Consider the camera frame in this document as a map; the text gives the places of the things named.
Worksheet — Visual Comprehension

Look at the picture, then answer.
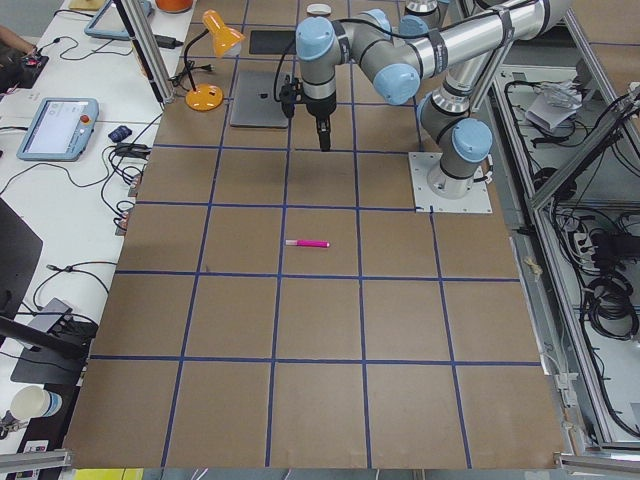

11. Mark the blue teach pendant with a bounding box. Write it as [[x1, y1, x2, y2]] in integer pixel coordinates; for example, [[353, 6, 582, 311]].
[[84, 1, 129, 41], [16, 98, 100, 162]]

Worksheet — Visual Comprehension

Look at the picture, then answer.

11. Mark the blue teach pendant near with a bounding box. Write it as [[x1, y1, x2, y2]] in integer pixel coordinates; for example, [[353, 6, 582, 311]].
[[16, 98, 100, 162]]

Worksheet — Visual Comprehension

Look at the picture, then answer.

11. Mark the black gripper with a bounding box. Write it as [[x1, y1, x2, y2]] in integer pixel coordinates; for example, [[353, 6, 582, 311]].
[[306, 94, 336, 152]]

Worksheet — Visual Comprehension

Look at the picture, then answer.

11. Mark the silver laptop notebook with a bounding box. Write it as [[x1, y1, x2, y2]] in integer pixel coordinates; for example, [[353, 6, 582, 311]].
[[230, 70, 288, 129]]

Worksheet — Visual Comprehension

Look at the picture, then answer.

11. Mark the pink marker pen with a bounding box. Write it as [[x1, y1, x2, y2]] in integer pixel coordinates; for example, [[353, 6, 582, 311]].
[[285, 239, 330, 249]]

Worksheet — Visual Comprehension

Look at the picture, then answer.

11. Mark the blue teach pendant far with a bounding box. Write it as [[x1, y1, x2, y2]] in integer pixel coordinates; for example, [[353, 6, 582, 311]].
[[84, 1, 129, 41]]

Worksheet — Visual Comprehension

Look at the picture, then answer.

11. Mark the orange desk lamp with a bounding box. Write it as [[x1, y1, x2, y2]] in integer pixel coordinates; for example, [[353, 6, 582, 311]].
[[181, 9, 247, 114]]

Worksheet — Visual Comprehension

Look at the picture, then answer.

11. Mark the orange bucket with lid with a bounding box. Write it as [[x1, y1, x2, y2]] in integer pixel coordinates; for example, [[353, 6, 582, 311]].
[[156, 0, 194, 14]]

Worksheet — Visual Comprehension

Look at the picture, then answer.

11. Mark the dark blue pouch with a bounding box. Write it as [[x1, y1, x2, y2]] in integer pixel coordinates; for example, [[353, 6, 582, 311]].
[[108, 125, 132, 143]]

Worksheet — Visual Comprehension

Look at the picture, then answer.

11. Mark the white computer mouse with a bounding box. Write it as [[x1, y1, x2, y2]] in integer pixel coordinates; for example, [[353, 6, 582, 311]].
[[306, 3, 332, 17]]

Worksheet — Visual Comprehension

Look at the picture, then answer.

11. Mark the white paper cup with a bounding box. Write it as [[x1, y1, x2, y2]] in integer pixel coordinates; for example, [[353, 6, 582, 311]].
[[10, 385, 63, 421]]

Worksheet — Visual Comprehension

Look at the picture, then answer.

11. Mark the aluminium frame post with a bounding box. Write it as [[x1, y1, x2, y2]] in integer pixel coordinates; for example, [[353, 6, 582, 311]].
[[114, 0, 175, 105]]

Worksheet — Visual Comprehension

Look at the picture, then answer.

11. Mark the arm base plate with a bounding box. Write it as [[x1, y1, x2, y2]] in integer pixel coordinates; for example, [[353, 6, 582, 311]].
[[408, 152, 493, 214]]

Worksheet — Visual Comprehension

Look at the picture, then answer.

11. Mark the grey usb hub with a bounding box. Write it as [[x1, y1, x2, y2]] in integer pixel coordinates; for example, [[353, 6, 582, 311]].
[[28, 298, 72, 333]]

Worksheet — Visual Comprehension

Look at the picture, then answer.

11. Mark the black monitor stand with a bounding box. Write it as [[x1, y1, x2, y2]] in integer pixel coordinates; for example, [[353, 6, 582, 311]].
[[1, 202, 97, 386]]

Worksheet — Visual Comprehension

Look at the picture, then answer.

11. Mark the black mousepad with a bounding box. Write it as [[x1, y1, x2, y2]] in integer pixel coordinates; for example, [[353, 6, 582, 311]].
[[249, 29, 296, 55]]

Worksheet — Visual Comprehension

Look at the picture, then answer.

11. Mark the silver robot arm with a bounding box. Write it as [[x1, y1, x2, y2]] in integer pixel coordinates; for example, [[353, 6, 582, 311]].
[[282, 1, 571, 199]]

